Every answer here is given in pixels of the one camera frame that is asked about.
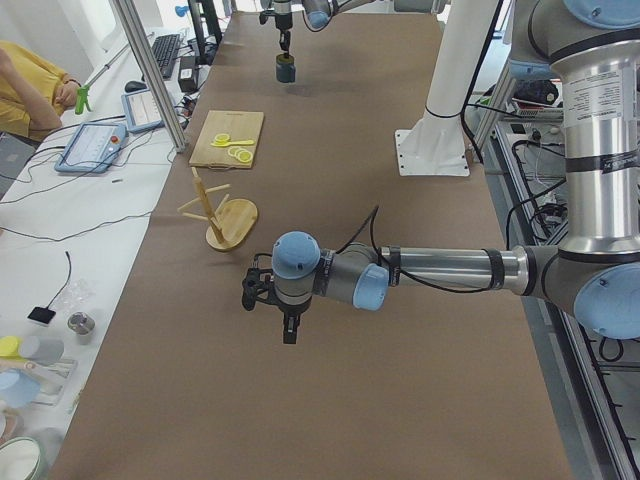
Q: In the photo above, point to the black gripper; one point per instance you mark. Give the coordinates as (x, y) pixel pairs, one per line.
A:
(282, 23)
(289, 309)

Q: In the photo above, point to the blue mug yellow inside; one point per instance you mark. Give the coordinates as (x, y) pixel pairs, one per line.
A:
(285, 68)

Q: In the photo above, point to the wooden mug rack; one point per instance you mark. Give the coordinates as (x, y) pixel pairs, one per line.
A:
(229, 223)

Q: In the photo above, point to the small metal cup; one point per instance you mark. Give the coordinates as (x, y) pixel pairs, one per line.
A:
(83, 326)

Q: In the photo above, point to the grey cup lying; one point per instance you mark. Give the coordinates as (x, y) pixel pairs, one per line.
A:
(42, 350)

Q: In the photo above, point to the bamboo cutting board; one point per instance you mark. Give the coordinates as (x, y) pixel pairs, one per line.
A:
(240, 125)

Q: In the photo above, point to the black keyboard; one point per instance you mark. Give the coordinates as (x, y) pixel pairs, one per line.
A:
(165, 49)

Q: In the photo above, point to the yellow plastic knife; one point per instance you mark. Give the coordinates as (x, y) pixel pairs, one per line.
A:
(224, 144)

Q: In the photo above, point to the blue teach pendant far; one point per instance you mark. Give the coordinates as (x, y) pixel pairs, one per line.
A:
(141, 112)

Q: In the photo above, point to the blue teach pendant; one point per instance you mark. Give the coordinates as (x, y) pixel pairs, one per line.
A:
(93, 148)
(141, 112)

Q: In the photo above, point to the blue teach pendant near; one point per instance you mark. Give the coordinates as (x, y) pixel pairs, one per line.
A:
(93, 148)

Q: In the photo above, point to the small black pad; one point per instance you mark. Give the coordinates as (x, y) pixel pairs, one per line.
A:
(41, 315)

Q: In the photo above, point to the person in yellow shirt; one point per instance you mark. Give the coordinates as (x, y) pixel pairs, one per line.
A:
(34, 93)

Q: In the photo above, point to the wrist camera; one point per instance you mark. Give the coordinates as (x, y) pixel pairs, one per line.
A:
(258, 285)

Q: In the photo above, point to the aluminium frame post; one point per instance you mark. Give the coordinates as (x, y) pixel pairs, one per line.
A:
(139, 44)

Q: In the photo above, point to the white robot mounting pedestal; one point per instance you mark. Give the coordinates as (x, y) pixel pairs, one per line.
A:
(435, 145)

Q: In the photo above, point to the green handled grabber tool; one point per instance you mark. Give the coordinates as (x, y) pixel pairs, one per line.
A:
(82, 102)

